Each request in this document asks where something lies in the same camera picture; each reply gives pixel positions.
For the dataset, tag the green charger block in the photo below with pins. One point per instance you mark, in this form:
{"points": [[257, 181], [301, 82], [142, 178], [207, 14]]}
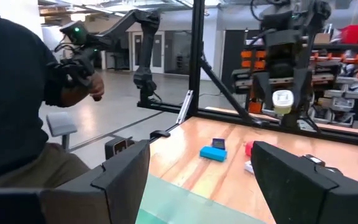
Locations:
{"points": [[283, 102]]}

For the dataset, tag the shelf with red bins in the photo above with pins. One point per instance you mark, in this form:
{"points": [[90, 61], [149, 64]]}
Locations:
{"points": [[350, 68]]}

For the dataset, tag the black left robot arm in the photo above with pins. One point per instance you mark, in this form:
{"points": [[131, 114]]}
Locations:
{"points": [[317, 18]]}

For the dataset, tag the red charger block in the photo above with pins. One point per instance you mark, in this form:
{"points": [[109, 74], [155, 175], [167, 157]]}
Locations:
{"points": [[249, 148]]}

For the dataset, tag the dark blue digital clock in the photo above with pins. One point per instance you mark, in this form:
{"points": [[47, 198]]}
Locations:
{"points": [[218, 143]]}

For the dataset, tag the person's hand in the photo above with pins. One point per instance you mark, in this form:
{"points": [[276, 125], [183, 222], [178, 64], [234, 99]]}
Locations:
{"points": [[93, 88]]}

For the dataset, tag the grey stool seat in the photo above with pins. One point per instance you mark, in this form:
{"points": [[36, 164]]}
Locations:
{"points": [[61, 124]]}

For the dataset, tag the person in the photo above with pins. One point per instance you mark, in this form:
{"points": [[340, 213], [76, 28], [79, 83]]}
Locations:
{"points": [[14, 93]]}

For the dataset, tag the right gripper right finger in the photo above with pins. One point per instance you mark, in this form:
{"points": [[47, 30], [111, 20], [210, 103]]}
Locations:
{"points": [[297, 189]]}

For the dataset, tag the black table clamp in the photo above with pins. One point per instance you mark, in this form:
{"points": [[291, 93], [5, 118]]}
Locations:
{"points": [[159, 134]]}

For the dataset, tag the cyan blue digital clock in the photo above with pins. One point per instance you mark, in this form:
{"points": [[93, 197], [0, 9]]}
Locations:
{"points": [[213, 153]]}

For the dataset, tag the black charger block white label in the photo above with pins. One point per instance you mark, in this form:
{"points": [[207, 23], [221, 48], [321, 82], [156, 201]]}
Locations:
{"points": [[314, 159]]}

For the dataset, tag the teal plastic tray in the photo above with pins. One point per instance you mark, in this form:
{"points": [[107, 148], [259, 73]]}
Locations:
{"points": [[179, 205]]}

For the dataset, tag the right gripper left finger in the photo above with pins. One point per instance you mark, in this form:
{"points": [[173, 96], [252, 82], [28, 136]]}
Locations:
{"points": [[110, 189]]}

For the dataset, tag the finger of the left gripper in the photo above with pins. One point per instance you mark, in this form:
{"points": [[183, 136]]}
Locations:
{"points": [[301, 93], [263, 88]]}

